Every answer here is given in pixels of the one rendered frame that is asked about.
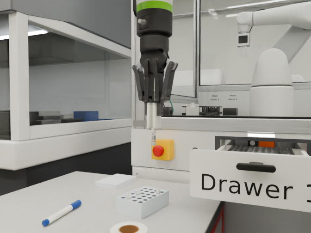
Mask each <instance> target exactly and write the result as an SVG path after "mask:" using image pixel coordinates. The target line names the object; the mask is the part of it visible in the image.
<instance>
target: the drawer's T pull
mask: <svg viewBox="0 0 311 233"><path fill-rule="evenodd" d="M236 168H237V169H238V170H244V171H255V172H270V173H274V172H275V171H276V167H275V166H274V165H264V164H263V163H261V162H250V163H237V165H236Z"/></svg>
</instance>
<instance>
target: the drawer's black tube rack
mask: <svg viewBox="0 0 311 233"><path fill-rule="evenodd" d="M228 151H236V152H251V153H273V154H288V155H295V154H294V152H293V150H292V149H291V148H277V147H251V146H233V145H232V146H231V147H230V148H229V149H228Z"/></svg>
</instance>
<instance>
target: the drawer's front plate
mask: <svg viewBox="0 0 311 233"><path fill-rule="evenodd" d="M250 162H261V163H263V164H264V165H274V166H275V167H276V171H275V172H274V173H270V172H255V171H244V170H238V169H237V168H236V165H237V163H250ZM202 174H209V175H212V176H213V177H214V178H215V187H214V189H212V190H202ZM220 179H221V180H222V181H223V180H227V182H225V181H224V182H222V192H220V191H219V180H220ZM232 180H234V181H238V182H239V184H240V194H238V193H236V194H233V193H230V191H229V187H230V186H232V185H236V186H238V184H237V183H235V182H232V183H230V181H232ZM244 182H247V186H248V190H250V187H251V184H252V183H255V187H256V190H257V192H258V189H259V186H260V184H262V187H261V191H260V194H259V196H256V194H255V189H254V186H253V188H252V191H251V194H250V195H248V194H247V191H246V187H245V183H244ZM270 184H274V185H276V186H278V188H279V193H278V192H270V191H269V192H268V193H269V195H271V196H279V198H270V197H268V196H267V194H266V188H267V186H268V185H270ZM308 184H311V156H304V155H288V154H273V153H251V152H236V151H221V150H205V149H193V150H191V151H190V196H192V197H198V198H205V199H212V200H219V201H226V202H236V203H243V204H250V205H257V206H264V207H272V208H281V209H288V210H295V211H302V212H310V213H311V202H307V200H311V187H307V185H308ZM212 186H213V179H212V178H211V177H209V176H204V188H211V187H212ZM284 186H286V188H287V187H289V186H292V187H293V189H291V188H289V189H288V190H287V191H286V199H284Z"/></svg>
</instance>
